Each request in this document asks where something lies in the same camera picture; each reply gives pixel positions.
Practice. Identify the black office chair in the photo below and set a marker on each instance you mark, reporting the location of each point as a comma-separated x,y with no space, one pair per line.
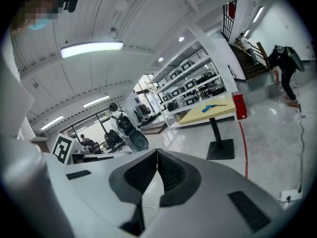
112,137

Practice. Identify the clothes rack with dark garments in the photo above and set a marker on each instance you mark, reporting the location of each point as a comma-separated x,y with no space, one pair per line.
143,111

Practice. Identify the yellow table with black pedestal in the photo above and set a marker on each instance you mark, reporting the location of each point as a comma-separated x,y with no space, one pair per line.
210,111

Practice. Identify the staircase with wooden railing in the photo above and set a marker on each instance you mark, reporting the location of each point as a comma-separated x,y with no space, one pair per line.
252,66

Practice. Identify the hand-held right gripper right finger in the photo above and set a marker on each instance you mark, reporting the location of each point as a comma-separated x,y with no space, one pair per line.
180,182

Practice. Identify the ceiling tube light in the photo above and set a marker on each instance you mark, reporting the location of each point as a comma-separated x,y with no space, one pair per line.
96,101
52,123

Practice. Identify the wall tube light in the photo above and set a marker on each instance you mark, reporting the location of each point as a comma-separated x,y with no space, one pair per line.
257,14

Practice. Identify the blue squeegee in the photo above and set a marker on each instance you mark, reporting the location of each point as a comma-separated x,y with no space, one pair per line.
207,108

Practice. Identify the red cabinet box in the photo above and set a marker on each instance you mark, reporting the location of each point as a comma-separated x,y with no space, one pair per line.
240,105

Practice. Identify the black barred gate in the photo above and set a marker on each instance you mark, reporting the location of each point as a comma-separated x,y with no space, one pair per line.
229,21

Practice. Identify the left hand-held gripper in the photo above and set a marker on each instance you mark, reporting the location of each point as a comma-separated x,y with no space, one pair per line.
62,148

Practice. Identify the white shelving rack with appliances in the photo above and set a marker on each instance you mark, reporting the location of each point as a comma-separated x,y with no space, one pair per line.
188,85

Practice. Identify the white power strip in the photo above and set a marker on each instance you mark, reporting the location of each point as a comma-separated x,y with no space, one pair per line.
289,196

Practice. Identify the low wooden platform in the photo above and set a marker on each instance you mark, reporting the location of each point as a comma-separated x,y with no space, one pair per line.
154,129

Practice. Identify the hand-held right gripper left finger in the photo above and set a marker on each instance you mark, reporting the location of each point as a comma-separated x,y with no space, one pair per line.
128,182

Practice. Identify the long ceiling light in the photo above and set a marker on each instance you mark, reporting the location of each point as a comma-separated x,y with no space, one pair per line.
91,49

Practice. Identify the blue face mask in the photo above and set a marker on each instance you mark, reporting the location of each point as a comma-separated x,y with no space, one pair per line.
37,25

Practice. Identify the person's white shirt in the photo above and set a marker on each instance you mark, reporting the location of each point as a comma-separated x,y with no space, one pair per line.
12,95

